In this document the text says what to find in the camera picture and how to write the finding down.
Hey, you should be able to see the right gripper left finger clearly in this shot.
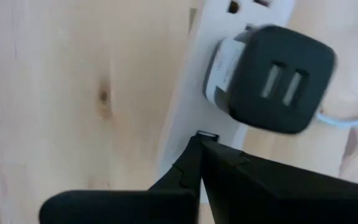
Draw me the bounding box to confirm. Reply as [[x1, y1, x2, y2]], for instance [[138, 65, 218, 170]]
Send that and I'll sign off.
[[39, 136, 203, 224]]

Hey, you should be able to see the white square power strip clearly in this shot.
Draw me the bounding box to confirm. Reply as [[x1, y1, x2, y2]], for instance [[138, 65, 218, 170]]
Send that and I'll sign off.
[[157, 0, 296, 205]]

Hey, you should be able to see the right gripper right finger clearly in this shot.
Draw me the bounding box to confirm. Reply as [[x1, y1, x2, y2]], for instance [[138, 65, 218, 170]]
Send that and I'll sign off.
[[200, 139, 358, 224]]

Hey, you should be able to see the black dual USB charger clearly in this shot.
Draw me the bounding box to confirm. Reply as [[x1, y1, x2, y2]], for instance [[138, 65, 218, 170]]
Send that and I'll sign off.
[[202, 24, 337, 135]]

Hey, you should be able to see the light blue braided cable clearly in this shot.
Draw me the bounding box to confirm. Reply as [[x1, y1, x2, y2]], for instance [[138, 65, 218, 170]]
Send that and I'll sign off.
[[317, 108, 358, 129]]

